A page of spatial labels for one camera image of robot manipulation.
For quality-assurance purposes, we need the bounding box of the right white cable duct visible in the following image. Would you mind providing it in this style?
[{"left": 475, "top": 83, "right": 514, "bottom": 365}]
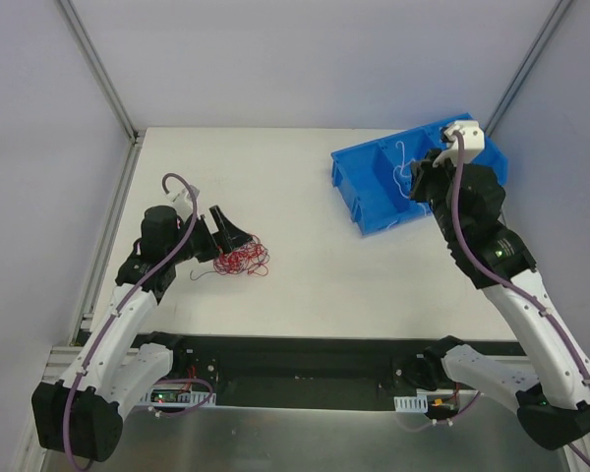
[{"left": 393, "top": 394, "right": 429, "bottom": 414}]

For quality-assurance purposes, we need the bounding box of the white cable duct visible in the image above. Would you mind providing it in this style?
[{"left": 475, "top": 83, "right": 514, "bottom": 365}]
[
  {"left": 393, "top": 394, "right": 429, "bottom": 414},
  {"left": 137, "top": 385, "right": 216, "bottom": 408}
]

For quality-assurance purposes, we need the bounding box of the white wire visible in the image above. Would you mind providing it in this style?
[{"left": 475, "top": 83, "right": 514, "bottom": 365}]
[{"left": 385, "top": 141, "right": 432, "bottom": 232}]

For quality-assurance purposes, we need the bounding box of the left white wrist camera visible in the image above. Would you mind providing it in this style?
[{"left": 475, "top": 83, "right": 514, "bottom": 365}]
[{"left": 166, "top": 185, "right": 200, "bottom": 207}]

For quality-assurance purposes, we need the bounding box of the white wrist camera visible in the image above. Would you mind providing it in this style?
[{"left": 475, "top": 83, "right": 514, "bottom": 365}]
[
  {"left": 434, "top": 120, "right": 486, "bottom": 167},
  {"left": 166, "top": 185, "right": 200, "bottom": 207}
]

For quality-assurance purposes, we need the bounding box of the aluminium frame post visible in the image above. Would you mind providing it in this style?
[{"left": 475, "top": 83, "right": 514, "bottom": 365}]
[
  {"left": 485, "top": 0, "right": 576, "bottom": 137},
  {"left": 54, "top": 0, "right": 140, "bottom": 144}
]

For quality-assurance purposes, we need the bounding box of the left aluminium frame post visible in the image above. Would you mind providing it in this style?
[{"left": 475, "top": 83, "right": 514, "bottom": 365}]
[{"left": 54, "top": 0, "right": 140, "bottom": 144}]

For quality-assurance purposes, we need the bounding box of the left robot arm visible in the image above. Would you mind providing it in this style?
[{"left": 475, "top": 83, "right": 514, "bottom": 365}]
[{"left": 31, "top": 206, "right": 253, "bottom": 462}]

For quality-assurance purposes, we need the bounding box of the red blue wire bundle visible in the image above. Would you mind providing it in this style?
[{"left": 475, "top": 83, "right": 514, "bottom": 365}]
[{"left": 190, "top": 234, "right": 271, "bottom": 282}]

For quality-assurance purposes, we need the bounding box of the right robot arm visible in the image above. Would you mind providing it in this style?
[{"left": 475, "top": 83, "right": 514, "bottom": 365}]
[{"left": 399, "top": 148, "right": 590, "bottom": 450}]

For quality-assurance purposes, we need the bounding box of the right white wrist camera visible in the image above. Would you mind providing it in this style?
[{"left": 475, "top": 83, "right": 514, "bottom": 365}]
[{"left": 434, "top": 120, "right": 486, "bottom": 167}]

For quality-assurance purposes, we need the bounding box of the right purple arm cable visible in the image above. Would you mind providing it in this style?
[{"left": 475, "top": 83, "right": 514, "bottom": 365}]
[{"left": 442, "top": 131, "right": 590, "bottom": 472}]

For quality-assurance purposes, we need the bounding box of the blue divided plastic bin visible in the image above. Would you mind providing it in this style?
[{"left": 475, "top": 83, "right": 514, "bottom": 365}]
[{"left": 331, "top": 113, "right": 507, "bottom": 245}]

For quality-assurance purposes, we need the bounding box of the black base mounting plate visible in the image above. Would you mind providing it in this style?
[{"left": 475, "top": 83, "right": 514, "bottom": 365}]
[{"left": 127, "top": 333, "right": 478, "bottom": 409}]

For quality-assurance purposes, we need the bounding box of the left white cable duct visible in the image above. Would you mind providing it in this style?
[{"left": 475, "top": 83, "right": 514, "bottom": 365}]
[{"left": 137, "top": 385, "right": 216, "bottom": 408}]

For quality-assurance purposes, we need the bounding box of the right aluminium frame post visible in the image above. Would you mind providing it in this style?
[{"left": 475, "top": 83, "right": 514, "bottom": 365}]
[{"left": 485, "top": 0, "right": 576, "bottom": 137}]

